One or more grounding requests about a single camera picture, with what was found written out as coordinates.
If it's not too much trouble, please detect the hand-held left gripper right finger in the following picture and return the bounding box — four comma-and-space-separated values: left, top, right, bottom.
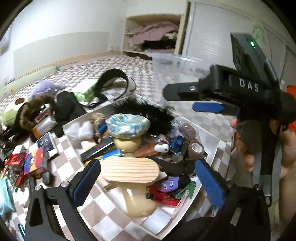
194, 159, 271, 241

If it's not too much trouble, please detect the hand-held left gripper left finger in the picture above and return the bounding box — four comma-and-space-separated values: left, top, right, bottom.
24, 159, 102, 241

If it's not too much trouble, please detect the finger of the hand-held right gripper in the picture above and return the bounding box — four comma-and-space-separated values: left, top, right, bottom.
163, 82, 210, 102
192, 101, 238, 115

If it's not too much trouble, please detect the brown bandage roll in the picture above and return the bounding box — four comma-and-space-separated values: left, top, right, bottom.
180, 122, 197, 142

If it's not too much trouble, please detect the white rectangular tray container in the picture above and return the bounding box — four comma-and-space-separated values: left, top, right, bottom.
62, 93, 221, 241

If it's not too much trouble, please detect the black roller handle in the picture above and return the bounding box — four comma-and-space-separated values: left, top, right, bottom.
147, 157, 197, 177

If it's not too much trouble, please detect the white cotton ball bag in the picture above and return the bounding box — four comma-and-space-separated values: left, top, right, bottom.
67, 120, 94, 141

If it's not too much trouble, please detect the white round case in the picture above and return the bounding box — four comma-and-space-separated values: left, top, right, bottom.
153, 143, 170, 154

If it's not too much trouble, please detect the blue floral shower cap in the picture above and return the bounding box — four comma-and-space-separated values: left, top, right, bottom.
106, 113, 151, 140

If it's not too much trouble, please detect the person's right forearm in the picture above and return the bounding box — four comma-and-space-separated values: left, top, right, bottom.
279, 130, 296, 232

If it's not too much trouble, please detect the person's right hand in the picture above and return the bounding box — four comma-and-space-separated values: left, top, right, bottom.
230, 118, 255, 173

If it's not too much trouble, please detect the green plastic clip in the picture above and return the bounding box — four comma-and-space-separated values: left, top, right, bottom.
175, 180, 197, 200

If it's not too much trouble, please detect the clear plastic storage box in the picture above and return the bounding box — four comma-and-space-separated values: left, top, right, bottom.
146, 52, 236, 153

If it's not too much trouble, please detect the black bar case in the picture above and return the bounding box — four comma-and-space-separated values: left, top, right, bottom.
80, 141, 115, 163

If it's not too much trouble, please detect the yellow blue tube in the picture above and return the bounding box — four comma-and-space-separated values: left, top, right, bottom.
92, 149, 123, 161

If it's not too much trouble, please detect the brown tape roll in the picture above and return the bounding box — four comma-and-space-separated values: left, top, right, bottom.
188, 141, 205, 161

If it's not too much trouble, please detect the small wooden block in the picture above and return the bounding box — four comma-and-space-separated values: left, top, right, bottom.
79, 138, 98, 150

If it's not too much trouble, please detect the short black bar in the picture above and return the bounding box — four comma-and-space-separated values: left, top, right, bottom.
42, 171, 54, 185

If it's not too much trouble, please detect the black feather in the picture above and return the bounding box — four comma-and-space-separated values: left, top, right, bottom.
110, 97, 175, 135

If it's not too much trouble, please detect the orange sleeve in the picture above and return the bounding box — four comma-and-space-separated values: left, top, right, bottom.
285, 85, 296, 133

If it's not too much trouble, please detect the striped wooden oval board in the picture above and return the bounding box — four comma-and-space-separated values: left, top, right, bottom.
99, 156, 160, 186

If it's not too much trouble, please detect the dark red pack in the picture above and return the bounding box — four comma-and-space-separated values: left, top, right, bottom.
147, 187, 180, 207

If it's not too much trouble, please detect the dark cloth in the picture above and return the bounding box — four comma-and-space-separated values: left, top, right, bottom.
178, 216, 223, 241

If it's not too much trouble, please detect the dark framed card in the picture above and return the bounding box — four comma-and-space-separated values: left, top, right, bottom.
35, 132, 59, 159

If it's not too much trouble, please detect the red blue yellow box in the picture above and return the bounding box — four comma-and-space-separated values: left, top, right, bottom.
23, 147, 48, 178

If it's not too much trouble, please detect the cream plastic bottle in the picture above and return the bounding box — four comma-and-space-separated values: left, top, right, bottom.
122, 183, 158, 219

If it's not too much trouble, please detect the wardrobe niche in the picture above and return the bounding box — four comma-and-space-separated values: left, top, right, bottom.
122, 14, 186, 59

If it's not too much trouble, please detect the pile of clothes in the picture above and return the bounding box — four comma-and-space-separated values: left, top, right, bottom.
127, 22, 179, 51

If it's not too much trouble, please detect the orange leather pouch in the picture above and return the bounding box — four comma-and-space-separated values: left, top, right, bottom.
135, 142, 158, 158

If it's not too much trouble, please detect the orange white tube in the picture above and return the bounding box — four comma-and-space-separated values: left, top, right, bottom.
31, 115, 57, 138

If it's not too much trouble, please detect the white louvre door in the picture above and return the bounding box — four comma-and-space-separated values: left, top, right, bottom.
182, 1, 287, 70

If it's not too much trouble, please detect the black cloth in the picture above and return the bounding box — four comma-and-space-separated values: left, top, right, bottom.
54, 90, 88, 138

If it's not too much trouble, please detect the black white sun visor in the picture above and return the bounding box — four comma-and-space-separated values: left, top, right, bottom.
87, 68, 137, 110

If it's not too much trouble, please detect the teal wet wipes pack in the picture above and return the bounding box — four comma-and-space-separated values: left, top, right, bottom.
0, 177, 16, 216

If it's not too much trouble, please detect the green tissue pack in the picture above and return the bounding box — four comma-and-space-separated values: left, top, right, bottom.
73, 77, 99, 103

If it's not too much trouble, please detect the leopard fur headband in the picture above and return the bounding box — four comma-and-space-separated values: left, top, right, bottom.
14, 95, 56, 131

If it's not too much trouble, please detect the purple plush toy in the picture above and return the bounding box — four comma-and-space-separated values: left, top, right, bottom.
30, 79, 67, 97

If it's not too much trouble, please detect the green avocado plush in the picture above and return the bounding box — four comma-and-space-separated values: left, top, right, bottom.
1, 97, 30, 127

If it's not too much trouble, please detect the long green pillow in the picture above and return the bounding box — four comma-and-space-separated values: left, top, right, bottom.
0, 65, 61, 98

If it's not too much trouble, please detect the beige rope knot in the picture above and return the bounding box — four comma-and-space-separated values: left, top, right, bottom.
91, 112, 107, 127

